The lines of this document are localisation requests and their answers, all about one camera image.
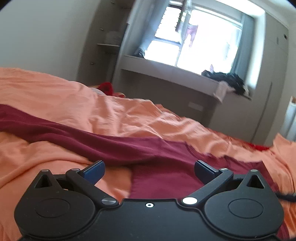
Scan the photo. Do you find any maroon long-sleeve shirt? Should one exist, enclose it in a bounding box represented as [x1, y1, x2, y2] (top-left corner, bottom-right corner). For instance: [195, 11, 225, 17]
[0, 104, 290, 239]

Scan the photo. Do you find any pile of dark clothes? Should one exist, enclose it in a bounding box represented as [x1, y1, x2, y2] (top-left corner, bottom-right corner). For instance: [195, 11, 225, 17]
[201, 70, 246, 95]

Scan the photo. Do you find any grey padded headboard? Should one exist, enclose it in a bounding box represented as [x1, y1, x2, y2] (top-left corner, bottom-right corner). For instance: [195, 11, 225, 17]
[280, 96, 296, 142]

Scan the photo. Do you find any orange duvet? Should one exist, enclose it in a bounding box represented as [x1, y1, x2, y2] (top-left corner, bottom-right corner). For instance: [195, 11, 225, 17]
[1, 68, 295, 240]

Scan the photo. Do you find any tall grey right wardrobe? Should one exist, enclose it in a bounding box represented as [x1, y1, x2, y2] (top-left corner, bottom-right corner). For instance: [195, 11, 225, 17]
[235, 13, 288, 145]

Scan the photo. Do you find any grey window bench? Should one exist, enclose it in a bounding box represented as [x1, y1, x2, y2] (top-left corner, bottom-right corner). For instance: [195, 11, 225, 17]
[113, 55, 250, 131]

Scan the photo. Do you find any white garment hanging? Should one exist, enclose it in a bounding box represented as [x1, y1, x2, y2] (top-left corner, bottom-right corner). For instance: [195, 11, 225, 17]
[213, 81, 234, 103]

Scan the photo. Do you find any red item behind bed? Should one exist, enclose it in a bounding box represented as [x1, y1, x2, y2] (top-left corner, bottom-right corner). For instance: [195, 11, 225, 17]
[96, 82, 126, 98]

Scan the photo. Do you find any right blue curtain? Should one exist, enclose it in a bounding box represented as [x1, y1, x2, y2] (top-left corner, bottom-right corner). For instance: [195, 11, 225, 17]
[230, 14, 255, 81]

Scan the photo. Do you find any blue curtain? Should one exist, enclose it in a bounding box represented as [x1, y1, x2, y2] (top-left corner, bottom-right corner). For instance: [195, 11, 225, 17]
[133, 0, 170, 58]
[230, 14, 255, 81]

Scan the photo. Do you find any open grey wardrobe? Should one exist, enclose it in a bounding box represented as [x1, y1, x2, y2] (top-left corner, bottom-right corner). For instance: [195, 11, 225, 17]
[76, 0, 134, 86]

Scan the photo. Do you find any purple hanging garment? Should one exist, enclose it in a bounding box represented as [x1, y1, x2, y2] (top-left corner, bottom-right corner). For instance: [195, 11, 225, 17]
[185, 24, 198, 47]

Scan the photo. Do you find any left blue curtain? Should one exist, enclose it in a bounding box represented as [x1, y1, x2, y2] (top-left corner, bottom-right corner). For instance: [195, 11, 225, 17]
[133, 0, 170, 58]

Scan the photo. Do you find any window with frame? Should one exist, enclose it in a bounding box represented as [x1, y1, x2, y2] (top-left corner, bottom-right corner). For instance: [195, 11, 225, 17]
[144, 1, 245, 74]

